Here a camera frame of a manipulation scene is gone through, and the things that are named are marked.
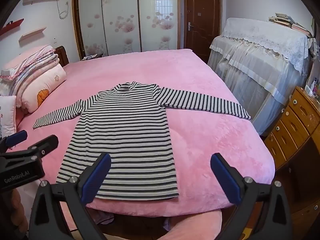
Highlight person's left forearm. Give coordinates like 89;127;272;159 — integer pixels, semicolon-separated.
0;187;28;233

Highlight pink pillow with orange print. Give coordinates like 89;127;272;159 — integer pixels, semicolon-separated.
16;64;67;113

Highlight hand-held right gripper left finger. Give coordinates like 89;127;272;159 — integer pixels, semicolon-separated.
29;152;112;240

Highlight wooden dresser with drawers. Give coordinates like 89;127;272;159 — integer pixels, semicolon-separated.
264;85;320;170

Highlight folded pink striped quilt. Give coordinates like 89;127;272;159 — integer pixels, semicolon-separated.
12;51;60;95

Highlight stack of books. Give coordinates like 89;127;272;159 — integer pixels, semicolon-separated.
268;12;313;38

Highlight red wall shelf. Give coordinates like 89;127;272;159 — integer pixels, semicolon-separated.
0;18;25;36

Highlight black and white striped shirt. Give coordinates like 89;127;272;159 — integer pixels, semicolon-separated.
33;81;251;201

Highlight dark wooden headboard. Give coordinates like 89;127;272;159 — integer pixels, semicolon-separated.
54;45;70;67

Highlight furniture under white lace cover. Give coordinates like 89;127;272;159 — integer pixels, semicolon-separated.
207;17;313;137

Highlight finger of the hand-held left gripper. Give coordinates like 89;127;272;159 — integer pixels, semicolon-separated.
25;134;59;160
0;130;28;153

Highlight group of toiletry bottles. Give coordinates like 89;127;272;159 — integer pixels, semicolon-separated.
304;77;320;97

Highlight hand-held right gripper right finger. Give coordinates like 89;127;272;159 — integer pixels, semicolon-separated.
210;152;293;240

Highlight white air conditioner cable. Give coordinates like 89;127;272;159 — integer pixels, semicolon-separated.
57;0;69;19

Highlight floral sliding door wardrobe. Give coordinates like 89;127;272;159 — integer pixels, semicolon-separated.
72;0;181;60

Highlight person's pink-clad leg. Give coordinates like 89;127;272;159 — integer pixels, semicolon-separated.
164;209;223;240

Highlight bed with pink blanket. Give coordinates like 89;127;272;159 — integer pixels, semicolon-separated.
15;49;275;217

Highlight light wooden wall shelf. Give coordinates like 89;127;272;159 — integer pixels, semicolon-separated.
19;26;47;42

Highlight brown wooden door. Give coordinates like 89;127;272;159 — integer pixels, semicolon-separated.
184;0;222;64

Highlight white embroidered cushion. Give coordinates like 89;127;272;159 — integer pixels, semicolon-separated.
0;95;17;137

